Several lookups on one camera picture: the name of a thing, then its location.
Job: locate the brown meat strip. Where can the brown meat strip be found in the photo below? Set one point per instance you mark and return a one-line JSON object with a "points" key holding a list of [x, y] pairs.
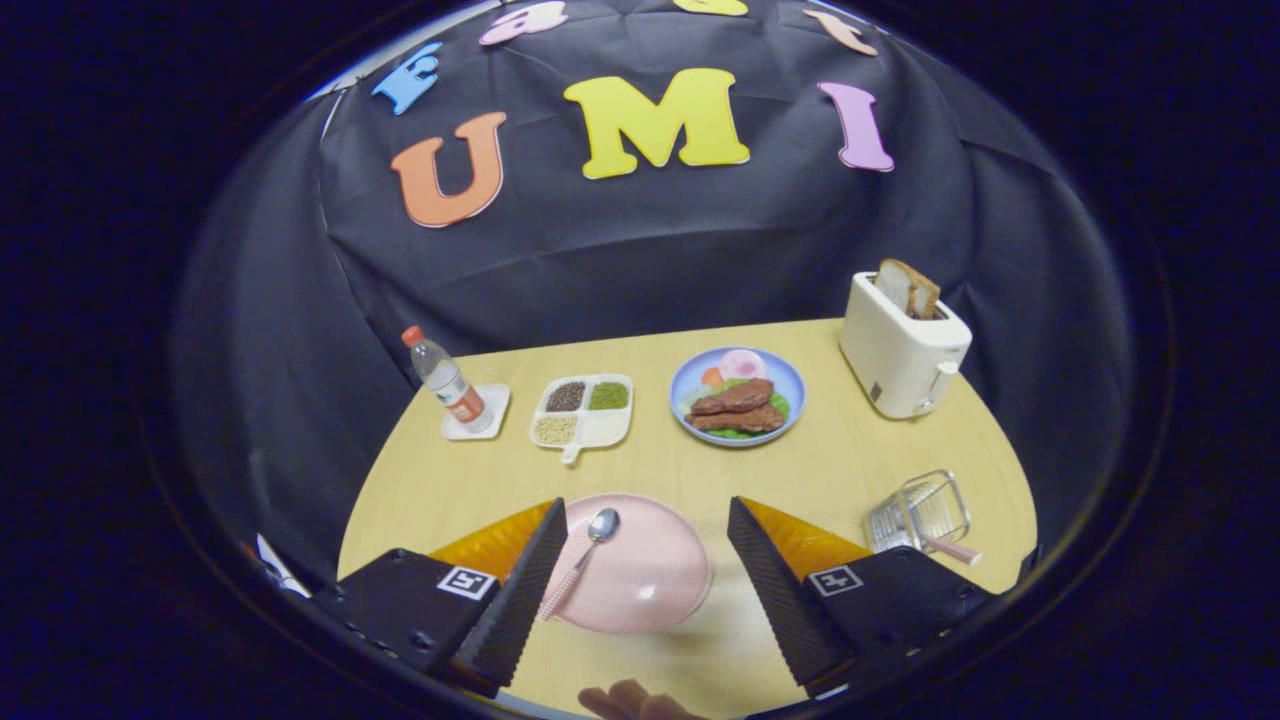
{"points": [[735, 397], [740, 419]]}

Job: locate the pink round plate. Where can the pink round plate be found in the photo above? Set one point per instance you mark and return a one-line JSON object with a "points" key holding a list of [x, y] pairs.
{"points": [[650, 570]]}

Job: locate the clear water bottle red cap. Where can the clear water bottle red cap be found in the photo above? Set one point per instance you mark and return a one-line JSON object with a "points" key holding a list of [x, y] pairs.
{"points": [[445, 380]]}

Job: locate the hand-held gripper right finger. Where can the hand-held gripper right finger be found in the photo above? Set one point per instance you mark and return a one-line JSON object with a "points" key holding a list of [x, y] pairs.
{"points": [[775, 600]]}

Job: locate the white square coaster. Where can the white square coaster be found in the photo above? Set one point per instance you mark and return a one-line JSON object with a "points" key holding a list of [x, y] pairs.
{"points": [[495, 400]]}

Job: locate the blue round plate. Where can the blue round plate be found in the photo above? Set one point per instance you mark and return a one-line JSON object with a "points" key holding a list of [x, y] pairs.
{"points": [[790, 380]]}

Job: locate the toast bread slice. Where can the toast bread slice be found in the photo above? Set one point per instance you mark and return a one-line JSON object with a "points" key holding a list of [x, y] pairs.
{"points": [[925, 297], [893, 285]]}

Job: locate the green lettuce leaves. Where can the green lettuce leaves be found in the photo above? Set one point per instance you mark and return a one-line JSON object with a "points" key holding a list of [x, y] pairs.
{"points": [[780, 405]]}

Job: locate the pink ham slice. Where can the pink ham slice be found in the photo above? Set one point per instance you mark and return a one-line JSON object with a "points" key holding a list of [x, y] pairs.
{"points": [[742, 364]]}

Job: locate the white flat board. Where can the white flat board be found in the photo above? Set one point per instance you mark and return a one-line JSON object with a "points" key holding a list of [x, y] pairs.
{"points": [[280, 570]]}

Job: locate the white divided dish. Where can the white divided dish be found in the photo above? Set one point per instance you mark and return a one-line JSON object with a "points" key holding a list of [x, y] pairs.
{"points": [[605, 430]]}

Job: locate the orange carrot piece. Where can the orange carrot piece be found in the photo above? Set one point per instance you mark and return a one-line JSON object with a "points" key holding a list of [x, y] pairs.
{"points": [[712, 377]]}

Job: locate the white toaster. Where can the white toaster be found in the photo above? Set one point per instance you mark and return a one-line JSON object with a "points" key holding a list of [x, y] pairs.
{"points": [[895, 360]]}

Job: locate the black table bracket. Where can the black table bracket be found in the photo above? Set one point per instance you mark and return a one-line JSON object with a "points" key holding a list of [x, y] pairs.
{"points": [[1031, 563]]}

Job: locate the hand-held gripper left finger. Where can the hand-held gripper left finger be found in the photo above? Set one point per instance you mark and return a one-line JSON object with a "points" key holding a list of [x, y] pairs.
{"points": [[520, 600]]}

